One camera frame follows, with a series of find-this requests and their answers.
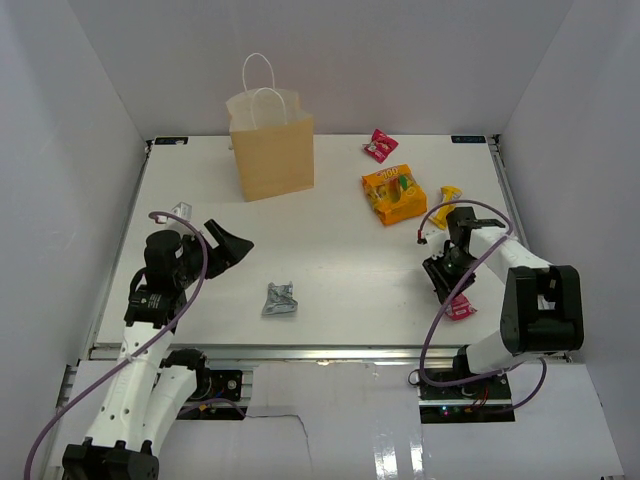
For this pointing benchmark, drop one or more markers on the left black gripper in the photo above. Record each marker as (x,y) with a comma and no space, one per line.
(230,250)

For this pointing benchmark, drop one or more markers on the pink snack packet back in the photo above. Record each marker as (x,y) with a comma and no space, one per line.
(380,146)

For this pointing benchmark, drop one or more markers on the silver foil snack packet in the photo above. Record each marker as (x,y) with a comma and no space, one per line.
(280,300)

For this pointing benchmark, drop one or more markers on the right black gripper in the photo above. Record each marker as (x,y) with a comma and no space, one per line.
(444,284)

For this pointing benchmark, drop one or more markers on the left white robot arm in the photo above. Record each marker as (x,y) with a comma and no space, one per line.
(150,383)

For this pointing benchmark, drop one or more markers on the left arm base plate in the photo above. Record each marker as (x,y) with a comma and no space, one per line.
(218,384)

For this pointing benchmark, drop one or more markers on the pink snack packet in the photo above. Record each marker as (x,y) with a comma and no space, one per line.
(380,146)
(460,308)

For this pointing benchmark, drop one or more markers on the large orange candy bag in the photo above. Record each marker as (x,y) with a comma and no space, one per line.
(394,195)

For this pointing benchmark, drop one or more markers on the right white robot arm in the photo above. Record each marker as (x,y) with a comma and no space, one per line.
(541,311)

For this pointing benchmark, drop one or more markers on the pink snack packet front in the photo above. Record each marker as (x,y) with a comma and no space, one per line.
(460,308)

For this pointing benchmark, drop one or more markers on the aluminium frame rail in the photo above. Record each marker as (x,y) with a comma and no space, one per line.
(257,354)

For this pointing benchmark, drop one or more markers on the brown paper bag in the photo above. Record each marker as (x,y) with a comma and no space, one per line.
(273,142)

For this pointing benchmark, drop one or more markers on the small yellow snack bar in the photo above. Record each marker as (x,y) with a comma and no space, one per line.
(447,194)

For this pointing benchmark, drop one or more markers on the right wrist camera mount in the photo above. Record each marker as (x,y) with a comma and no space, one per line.
(434,241)

